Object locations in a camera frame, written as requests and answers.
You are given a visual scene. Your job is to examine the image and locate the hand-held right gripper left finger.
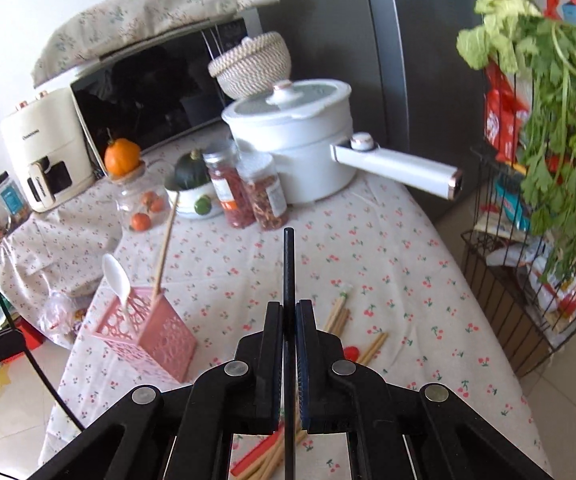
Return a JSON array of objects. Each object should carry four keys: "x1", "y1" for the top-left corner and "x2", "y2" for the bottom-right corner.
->
[{"x1": 28, "y1": 301, "x2": 286, "y2": 480}]

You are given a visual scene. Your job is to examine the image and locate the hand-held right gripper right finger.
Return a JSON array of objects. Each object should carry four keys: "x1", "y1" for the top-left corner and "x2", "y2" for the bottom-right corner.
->
[{"x1": 295, "y1": 300, "x2": 554, "y2": 480}]

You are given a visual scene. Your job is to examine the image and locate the plastic-wrapped chopsticks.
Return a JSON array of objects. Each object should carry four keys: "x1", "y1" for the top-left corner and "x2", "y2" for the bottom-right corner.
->
[{"x1": 329, "y1": 285, "x2": 355, "y2": 335}]

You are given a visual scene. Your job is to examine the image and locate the black chopstick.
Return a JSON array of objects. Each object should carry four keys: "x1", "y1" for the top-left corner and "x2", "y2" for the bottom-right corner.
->
[{"x1": 284, "y1": 228, "x2": 295, "y2": 480}]

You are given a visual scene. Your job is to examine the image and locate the pink utensil basket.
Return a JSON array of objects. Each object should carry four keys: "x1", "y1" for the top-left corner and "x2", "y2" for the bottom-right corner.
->
[{"x1": 84, "y1": 287, "x2": 199, "y2": 383}]

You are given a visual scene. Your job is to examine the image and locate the white plastic spoon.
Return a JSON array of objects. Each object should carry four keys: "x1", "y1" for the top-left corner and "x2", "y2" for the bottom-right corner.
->
[{"x1": 102, "y1": 254, "x2": 136, "y2": 333}]

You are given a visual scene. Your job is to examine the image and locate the cherry-print tablecloth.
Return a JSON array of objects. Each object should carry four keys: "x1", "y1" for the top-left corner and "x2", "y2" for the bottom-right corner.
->
[{"x1": 42, "y1": 125, "x2": 554, "y2": 480}]

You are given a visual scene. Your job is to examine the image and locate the short dried spice jar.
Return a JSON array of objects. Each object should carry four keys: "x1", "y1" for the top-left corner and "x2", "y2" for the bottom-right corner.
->
[{"x1": 238, "y1": 152, "x2": 290, "y2": 232}]

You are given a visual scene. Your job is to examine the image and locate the tall red spice jar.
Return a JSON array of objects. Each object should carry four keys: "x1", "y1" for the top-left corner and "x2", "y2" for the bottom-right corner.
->
[{"x1": 203, "y1": 140, "x2": 257, "y2": 230}]

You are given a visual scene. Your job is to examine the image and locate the white bowl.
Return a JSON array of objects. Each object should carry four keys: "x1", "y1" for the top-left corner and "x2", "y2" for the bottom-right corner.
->
[{"x1": 165, "y1": 180, "x2": 223, "y2": 221}]

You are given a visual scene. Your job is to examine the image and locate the white electric pot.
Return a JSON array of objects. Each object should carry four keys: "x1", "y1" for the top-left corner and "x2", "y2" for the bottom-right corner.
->
[{"x1": 222, "y1": 79, "x2": 464, "y2": 205}]

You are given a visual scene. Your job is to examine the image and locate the clear plastic bag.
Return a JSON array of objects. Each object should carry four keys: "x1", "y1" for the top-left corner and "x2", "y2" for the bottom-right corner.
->
[{"x1": 38, "y1": 290, "x2": 91, "y2": 348}]

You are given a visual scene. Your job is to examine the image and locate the green squash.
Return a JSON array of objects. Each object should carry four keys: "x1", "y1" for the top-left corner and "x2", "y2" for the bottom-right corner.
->
[{"x1": 175, "y1": 149, "x2": 213, "y2": 190}]

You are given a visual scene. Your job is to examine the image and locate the glass jar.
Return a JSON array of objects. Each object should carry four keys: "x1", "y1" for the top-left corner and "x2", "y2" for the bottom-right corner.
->
[{"x1": 108, "y1": 160, "x2": 171, "y2": 233}]

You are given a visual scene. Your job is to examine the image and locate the cherry-print cloth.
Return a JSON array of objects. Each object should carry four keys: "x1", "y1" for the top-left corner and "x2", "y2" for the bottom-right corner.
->
[{"x1": 0, "y1": 175, "x2": 123, "y2": 351}]

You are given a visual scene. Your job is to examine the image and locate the large orange tangerine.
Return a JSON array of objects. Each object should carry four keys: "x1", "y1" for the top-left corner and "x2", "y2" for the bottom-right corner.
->
[{"x1": 104, "y1": 130, "x2": 142, "y2": 177}]

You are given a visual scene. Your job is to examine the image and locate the blue packet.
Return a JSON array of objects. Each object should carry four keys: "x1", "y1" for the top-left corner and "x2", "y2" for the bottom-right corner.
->
[{"x1": 493, "y1": 180, "x2": 535, "y2": 233}]

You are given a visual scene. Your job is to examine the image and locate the black microwave oven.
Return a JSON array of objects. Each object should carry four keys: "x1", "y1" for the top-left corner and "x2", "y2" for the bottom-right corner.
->
[{"x1": 70, "y1": 17, "x2": 249, "y2": 178}]

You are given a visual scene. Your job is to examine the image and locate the woven lidded basket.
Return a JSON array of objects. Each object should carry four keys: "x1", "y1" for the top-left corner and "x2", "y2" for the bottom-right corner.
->
[{"x1": 208, "y1": 31, "x2": 291, "y2": 100}]

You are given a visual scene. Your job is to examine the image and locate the clear black-lidded container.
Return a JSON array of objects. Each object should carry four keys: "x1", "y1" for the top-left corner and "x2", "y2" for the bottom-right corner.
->
[{"x1": 0, "y1": 171, "x2": 32, "y2": 233}]

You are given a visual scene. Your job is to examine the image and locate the cream air fryer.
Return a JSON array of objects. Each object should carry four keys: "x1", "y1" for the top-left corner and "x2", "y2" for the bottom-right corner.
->
[{"x1": 0, "y1": 87, "x2": 99, "y2": 213}]

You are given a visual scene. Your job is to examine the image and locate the red snack packet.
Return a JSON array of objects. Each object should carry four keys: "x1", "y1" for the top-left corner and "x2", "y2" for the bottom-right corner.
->
[{"x1": 483, "y1": 60, "x2": 531, "y2": 163}]

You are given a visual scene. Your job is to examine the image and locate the grey refrigerator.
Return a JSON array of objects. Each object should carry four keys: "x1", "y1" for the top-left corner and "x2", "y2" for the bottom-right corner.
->
[{"x1": 245, "y1": 0, "x2": 524, "y2": 223}]

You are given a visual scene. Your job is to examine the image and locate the green leafy celery bunch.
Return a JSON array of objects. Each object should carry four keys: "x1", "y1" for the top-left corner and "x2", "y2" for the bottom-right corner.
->
[{"x1": 513, "y1": 15, "x2": 576, "y2": 286}]

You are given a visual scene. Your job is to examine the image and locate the floral cloth cover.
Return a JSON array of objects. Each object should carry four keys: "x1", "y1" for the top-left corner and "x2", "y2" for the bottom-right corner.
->
[{"x1": 32, "y1": 0, "x2": 281, "y2": 88}]

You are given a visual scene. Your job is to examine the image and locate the napa cabbage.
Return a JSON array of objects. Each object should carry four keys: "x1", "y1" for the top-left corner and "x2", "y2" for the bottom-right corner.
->
[{"x1": 457, "y1": 0, "x2": 544, "y2": 71}]

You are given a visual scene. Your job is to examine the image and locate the black wire rack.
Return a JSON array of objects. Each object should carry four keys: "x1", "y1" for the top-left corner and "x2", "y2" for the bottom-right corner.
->
[{"x1": 460, "y1": 60, "x2": 576, "y2": 381}]

